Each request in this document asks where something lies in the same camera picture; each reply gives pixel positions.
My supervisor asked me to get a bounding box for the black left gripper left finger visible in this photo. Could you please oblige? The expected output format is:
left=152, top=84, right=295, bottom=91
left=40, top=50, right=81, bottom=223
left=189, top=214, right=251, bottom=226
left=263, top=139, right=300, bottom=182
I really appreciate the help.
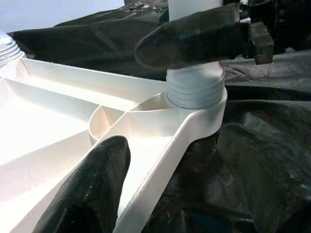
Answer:
left=31, top=135, right=132, bottom=233

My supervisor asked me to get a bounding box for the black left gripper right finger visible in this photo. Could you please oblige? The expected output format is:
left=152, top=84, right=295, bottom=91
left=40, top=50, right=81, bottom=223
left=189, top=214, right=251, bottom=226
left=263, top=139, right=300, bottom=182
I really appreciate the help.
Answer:
left=217, top=123, right=311, bottom=233

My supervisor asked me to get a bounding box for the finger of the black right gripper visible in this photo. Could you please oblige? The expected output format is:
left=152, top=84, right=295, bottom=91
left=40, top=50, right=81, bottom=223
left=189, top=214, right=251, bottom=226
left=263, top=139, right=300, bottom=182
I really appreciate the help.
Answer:
left=133, top=4, right=251, bottom=70

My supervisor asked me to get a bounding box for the white plastic table leg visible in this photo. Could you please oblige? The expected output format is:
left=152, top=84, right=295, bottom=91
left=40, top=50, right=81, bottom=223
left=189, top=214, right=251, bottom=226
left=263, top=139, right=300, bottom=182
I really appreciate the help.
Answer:
left=166, top=0, right=225, bottom=109
left=0, top=26, right=22, bottom=66

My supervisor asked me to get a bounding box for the white plastic table top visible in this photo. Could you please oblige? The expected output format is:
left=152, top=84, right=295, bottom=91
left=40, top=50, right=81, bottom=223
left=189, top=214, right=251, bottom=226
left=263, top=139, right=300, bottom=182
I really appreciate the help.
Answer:
left=0, top=57, right=228, bottom=233

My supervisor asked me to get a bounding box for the black plastic sheet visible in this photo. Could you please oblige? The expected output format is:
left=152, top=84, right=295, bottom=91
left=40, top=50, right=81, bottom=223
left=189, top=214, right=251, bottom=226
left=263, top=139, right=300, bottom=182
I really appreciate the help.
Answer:
left=7, top=0, right=311, bottom=233

